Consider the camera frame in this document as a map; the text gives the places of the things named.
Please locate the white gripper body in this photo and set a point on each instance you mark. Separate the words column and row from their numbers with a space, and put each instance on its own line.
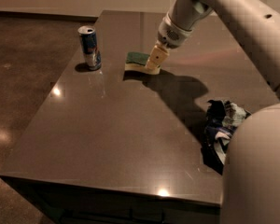
column 172, row 34

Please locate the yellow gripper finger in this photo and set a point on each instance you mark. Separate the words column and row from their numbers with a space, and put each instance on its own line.
column 157, row 56

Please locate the green yellow sponge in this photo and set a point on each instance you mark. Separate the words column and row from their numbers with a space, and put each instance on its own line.
column 136, row 61

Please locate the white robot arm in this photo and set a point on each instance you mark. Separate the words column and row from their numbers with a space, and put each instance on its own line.
column 251, row 179

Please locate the blue silver redbull can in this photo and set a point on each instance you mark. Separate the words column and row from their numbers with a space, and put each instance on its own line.
column 88, row 41

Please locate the crumpled blue white chip bag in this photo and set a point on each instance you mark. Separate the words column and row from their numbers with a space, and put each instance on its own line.
column 223, row 117

